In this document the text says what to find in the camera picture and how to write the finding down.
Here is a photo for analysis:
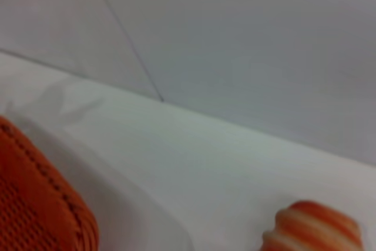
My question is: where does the striped orange bread roll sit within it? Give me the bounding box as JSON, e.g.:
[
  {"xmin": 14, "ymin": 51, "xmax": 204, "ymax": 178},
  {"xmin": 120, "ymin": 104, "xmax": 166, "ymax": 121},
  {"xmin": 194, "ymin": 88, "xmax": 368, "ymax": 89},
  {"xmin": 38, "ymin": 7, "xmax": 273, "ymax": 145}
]
[{"xmin": 261, "ymin": 200, "xmax": 364, "ymax": 251}]

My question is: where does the orange woven plastic basket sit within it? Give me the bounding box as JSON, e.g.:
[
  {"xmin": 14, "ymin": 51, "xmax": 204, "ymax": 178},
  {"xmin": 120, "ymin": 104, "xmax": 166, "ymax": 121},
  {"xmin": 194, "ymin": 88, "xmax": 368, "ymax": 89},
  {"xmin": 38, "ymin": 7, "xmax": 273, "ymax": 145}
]
[{"xmin": 0, "ymin": 115, "xmax": 100, "ymax": 251}]

